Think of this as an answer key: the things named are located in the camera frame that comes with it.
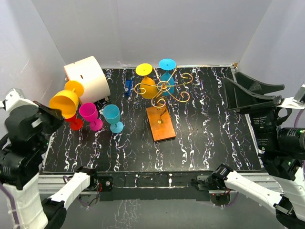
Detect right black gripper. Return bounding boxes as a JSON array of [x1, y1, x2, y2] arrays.
[[220, 71, 282, 149]]

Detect yellow wine glass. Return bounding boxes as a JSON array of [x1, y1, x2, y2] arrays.
[[49, 81, 84, 119], [134, 63, 158, 99]]

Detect red wine glass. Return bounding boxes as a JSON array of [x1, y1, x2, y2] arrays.
[[65, 113, 83, 131]]

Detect pink wine glass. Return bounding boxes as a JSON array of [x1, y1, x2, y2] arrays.
[[79, 103, 103, 131]]

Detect light blue wine glass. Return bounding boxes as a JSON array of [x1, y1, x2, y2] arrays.
[[103, 104, 124, 134]]

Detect teal wine glass back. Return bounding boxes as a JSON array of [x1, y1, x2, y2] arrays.
[[159, 58, 176, 96]]

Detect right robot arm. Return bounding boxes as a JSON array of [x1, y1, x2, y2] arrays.
[[192, 72, 305, 229]]

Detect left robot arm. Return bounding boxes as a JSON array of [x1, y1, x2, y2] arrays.
[[0, 102, 99, 229]]

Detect wooden rack base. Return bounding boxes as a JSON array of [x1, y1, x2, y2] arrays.
[[146, 106, 176, 142]]

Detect white cylindrical box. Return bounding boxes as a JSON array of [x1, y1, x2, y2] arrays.
[[64, 56, 111, 104]]

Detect blue stapler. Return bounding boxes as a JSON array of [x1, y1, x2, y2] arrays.
[[124, 78, 132, 97]]

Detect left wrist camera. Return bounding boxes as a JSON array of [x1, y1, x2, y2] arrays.
[[0, 88, 32, 112]]

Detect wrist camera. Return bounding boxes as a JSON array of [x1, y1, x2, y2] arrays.
[[0, 88, 32, 112], [279, 84, 305, 110]]

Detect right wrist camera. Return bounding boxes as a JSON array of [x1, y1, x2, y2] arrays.
[[279, 84, 305, 110]]

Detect gold wire glass rack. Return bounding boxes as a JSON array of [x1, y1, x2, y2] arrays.
[[133, 68, 193, 108]]

